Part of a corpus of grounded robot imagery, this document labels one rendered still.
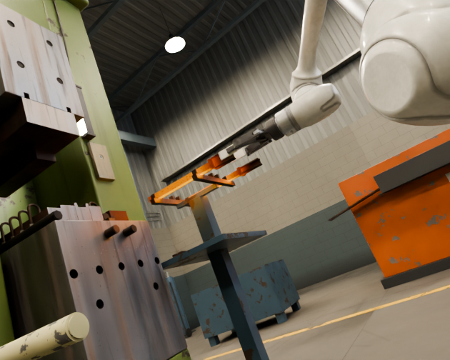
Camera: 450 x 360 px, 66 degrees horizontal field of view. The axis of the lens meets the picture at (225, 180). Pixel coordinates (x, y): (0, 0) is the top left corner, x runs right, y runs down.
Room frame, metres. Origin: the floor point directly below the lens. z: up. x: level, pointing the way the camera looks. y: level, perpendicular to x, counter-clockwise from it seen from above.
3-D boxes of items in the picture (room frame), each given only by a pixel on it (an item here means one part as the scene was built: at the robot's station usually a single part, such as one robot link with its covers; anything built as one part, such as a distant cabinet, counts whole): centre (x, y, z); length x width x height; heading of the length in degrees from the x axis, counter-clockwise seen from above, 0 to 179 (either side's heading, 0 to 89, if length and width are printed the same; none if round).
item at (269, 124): (1.12, -0.20, 1.02); 0.09 x 0.08 x 0.07; 67
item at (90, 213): (1.08, 0.65, 0.96); 0.42 x 0.20 x 0.09; 68
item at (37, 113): (1.08, 0.65, 1.32); 0.42 x 0.20 x 0.10; 68
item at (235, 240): (1.39, 0.13, 0.75); 0.40 x 0.30 x 0.02; 157
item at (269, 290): (5.19, 0.35, 0.36); 1.21 x 0.81 x 0.72; 68
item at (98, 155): (1.34, 0.46, 1.27); 0.09 x 0.02 x 0.17; 158
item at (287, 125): (1.09, -0.27, 1.02); 0.09 x 0.06 x 0.09; 157
